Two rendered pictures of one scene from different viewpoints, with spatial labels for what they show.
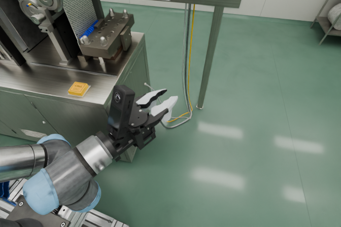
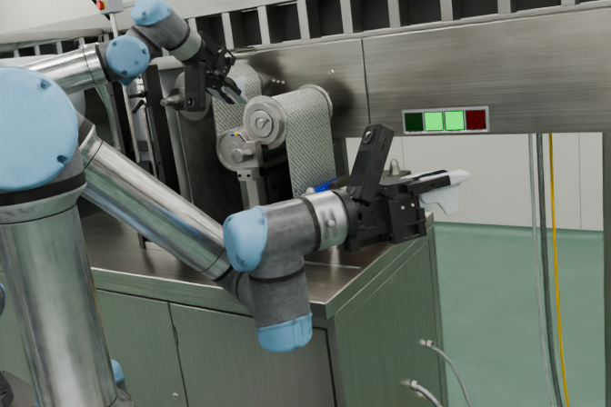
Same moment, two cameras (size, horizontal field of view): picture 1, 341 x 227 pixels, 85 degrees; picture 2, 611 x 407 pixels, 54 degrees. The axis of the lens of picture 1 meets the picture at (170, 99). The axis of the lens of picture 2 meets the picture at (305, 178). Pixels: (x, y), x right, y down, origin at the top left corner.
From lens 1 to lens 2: 0.58 m
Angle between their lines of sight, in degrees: 41
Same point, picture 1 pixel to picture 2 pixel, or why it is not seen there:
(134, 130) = (388, 193)
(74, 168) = (295, 206)
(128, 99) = (385, 134)
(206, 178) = not seen: outside the picture
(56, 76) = not seen: hidden behind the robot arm
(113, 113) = (359, 163)
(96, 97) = (312, 292)
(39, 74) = not seen: hidden behind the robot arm
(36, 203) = (242, 226)
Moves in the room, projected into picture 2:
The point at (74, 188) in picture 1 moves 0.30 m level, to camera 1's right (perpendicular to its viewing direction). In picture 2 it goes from (288, 235) to (549, 234)
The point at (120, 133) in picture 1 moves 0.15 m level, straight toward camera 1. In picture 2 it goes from (365, 189) to (397, 220)
